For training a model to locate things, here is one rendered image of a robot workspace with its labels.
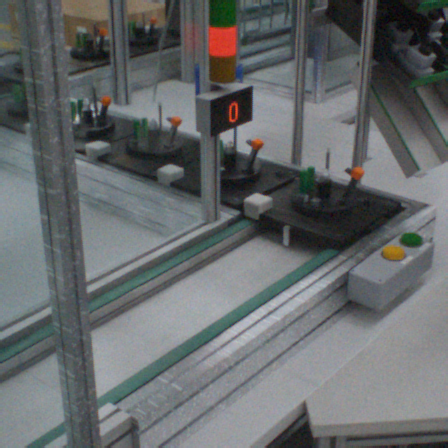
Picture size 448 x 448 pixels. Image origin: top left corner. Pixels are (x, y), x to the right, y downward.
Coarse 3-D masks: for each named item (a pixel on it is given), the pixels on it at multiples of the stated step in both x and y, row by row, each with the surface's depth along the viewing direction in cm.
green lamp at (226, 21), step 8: (208, 0) 139; (216, 0) 137; (224, 0) 137; (232, 0) 138; (208, 8) 140; (216, 8) 138; (224, 8) 137; (232, 8) 138; (208, 16) 140; (216, 16) 138; (224, 16) 138; (232, 16) 139; (216, 24) 139; (224, 24) 139; (232, 24) 139
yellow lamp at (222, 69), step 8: (216, 56) 142; (224, 56) 141; (232, 56) 142; (216, 64) 142; (224, 64) 142; (232, 64) 143; (216, 72) 143; (224, 72) 143; (232, 72) 143; (216, 80) 143; (224, 80) 143; (232, 80) 144
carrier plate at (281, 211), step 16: (288, 192) 170; (368, 192) 170; (272, 208) 163; (288, 208) 163; (368, 208) 163; (384, 208) 163; (272, 224) 160; (288, 224) 157; (304, 224) 157; (320, 224) 157; (336, 224) 157; (352, 224) 156; (368, 224) 157; (320, 240) 153; (336, 240) 150; (352, 240) 153
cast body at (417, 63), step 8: (416, 48) 165; (424, 48) 164; (400, 56) 169; (408, 56) 166; (416, 56) 164; (424, 56) 164; (432, 56) 165; (400, 64) 168; (408, 64) 166; (416, 64) 165; (424, 64) 165; (432, 64) 167; (408, 72) 167; (416, 72) 165; (424, 72) 165; (432, 72) 167
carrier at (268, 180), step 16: (224, 160) 177; (240, 160) 182; (256, 160) 187; (224, 176) 173; (240, 176) 173; (256, 176) 176; (272, 176) 178; (288, 176) 178; (224, 192) 170; (240, 192) 170; (256, 192) 170; (272, 192) 173; (240, 208) 166
